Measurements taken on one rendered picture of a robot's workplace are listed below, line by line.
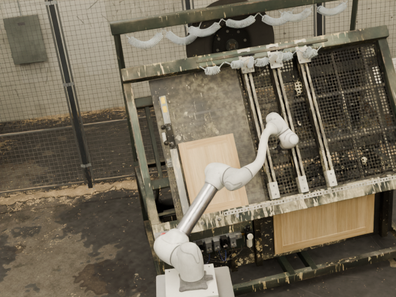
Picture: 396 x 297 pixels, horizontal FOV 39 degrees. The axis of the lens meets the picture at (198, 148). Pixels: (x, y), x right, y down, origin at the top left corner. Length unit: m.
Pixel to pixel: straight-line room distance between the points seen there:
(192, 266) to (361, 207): 1.93
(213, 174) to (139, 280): 1.73
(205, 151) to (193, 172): 0.19
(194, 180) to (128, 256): 1.50
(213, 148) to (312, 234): 1.19
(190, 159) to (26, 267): 2.19
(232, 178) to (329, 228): 1.50
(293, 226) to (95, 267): 1.91
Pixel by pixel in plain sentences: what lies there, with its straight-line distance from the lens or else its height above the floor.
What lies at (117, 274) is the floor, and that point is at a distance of 5.26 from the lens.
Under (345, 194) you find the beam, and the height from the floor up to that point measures 0.84.
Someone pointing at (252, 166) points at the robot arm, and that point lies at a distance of 3.73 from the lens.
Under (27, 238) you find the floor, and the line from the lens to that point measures 6.12.
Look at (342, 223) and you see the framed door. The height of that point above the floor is 0.42.
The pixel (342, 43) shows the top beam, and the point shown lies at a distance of 4.70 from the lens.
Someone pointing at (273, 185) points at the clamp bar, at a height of 1.01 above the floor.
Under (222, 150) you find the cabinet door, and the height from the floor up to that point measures 1.26.
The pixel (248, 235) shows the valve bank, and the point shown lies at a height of 0.74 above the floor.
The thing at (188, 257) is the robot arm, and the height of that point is 1.09.
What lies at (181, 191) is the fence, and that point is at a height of 1.07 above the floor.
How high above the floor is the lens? 3.13
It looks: 25 degrees down
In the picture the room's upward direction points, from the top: 7 degrees counter-clockwise
